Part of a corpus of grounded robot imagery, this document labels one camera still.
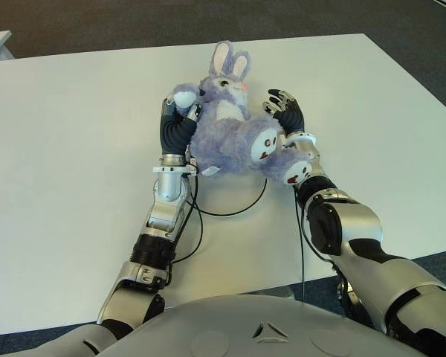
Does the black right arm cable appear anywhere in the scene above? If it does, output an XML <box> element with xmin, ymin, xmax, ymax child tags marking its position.
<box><xmin>291</xmin><ymin>185</ymin><xmax>306</xmax><ymax>302</ymax></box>

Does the grey robot torso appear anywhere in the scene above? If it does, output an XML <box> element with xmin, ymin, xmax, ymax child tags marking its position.
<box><xmin>96</xmin><ymin>293</ymin><xmax>395</xmax><ymax>357</ymax></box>

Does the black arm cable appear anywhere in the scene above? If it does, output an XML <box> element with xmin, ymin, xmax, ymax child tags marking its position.
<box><xmin>169</xmin><ymin>174</ymin><xmax>205</xmax><ymax>267</ymax></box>
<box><xmin>291</xmin><ymin>185</ymin><xmax>306</xmax><ymax>302</ymax></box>

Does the black torso cable bundle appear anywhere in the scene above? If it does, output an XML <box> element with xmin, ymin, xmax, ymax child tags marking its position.
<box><xmin>330</xmin><ymin>260</ymin><xmax>363</xmax><ymax>323</ymax></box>

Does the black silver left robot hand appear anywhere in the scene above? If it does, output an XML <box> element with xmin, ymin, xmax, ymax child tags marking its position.
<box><xmin>158</xmin><ymin>95</ymin><xmax>204</xmax><ymax>168</ymax></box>

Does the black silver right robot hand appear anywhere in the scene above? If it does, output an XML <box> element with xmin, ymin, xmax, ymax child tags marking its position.
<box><xmin>262</xmin><ymin>88</ymin><xmax>306</xmax><ymax>136</ymax></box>

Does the white plate black rim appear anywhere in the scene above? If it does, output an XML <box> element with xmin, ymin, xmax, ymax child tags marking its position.
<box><xmin>196</xmin><ymin>173</ymin><xmax>268</xmax><ymax>216</ymax></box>

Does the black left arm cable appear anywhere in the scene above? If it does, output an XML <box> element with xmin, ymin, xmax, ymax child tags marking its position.
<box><xmin>169</xmin><ymin>174</ymin><xmax>205</xmax><ymax>267</ymax></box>

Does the purple plush bunny doll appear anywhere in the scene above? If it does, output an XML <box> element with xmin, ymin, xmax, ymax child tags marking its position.
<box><xmin>169</xmin><ymin>39</ymin><xmax>314</xmax><ymax>187</ymax></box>

